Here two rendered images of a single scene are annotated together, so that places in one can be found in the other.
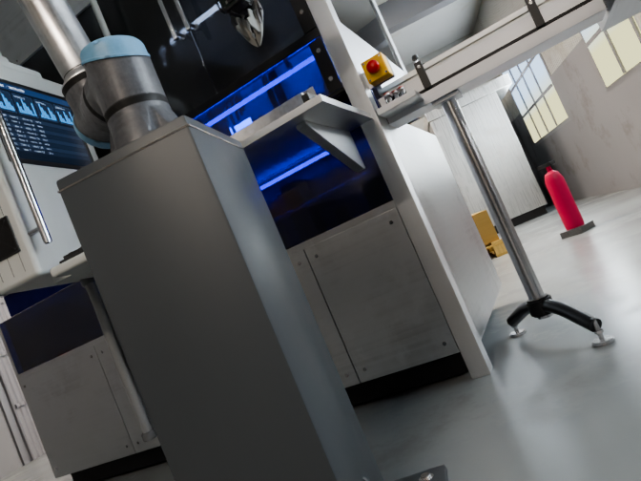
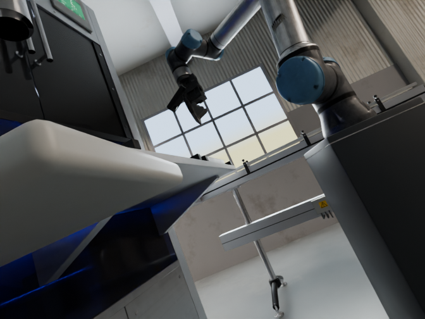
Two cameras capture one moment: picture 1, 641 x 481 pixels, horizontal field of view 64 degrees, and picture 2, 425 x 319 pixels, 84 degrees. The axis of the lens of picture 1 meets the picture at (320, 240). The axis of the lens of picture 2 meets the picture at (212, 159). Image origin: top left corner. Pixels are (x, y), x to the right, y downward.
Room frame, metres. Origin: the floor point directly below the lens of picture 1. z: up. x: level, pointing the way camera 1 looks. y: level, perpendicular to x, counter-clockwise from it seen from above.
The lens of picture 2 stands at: (1.42, 0.87, 0.73)
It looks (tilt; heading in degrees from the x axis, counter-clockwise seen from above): 12 degrees up; 263
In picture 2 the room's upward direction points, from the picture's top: 23 degrees counter-clockwise
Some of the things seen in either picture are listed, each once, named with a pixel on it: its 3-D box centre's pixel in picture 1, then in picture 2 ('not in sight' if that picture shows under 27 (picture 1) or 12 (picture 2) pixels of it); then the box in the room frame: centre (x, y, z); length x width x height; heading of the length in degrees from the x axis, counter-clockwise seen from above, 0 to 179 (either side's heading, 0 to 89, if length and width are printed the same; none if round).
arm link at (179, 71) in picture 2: not in sight; (183, 76); (1.28, -0.05, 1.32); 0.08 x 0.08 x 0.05
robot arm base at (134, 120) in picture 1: (146, 134); (343, 116); (0.91, 0.21, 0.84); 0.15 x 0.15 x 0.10
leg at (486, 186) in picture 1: (495, 205); not in sight; (1.65, -0.56, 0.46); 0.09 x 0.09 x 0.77; 66
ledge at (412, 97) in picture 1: (401, 105); not in sight; (1.61, -0.41, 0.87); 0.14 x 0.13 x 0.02; 156
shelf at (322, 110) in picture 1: (258, 163); (143, 194); (1.58, 0.08, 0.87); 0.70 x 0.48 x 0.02; 66
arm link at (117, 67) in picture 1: (122, 78); (323, 84); (0.92, 0.22, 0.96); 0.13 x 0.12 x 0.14; 37
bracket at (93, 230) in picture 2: not in sight; (89, 232); (1.67, 0.32, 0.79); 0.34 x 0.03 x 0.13; 156
